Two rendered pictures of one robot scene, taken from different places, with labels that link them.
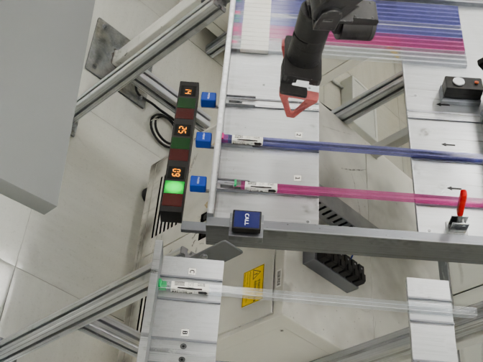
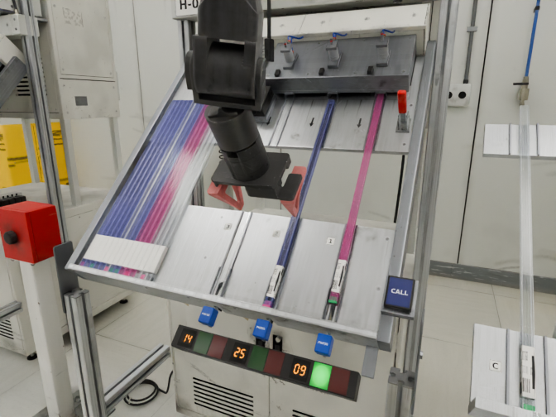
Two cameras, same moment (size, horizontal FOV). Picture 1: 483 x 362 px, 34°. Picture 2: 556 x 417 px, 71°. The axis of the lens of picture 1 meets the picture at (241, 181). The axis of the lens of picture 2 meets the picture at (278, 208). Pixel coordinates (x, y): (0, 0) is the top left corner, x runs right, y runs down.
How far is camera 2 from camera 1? 0.96 m
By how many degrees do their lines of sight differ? 30
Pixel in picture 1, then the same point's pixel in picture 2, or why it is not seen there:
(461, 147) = (316, 114)
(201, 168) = (208, 361)
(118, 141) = not seen: outside the picture
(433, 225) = (399, 141)
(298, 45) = (251, 154)
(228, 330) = (394, 361)
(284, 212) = (374, 259)
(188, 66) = not seen: hidden behind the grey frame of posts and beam
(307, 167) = (318, 230)
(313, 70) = (273, 159)
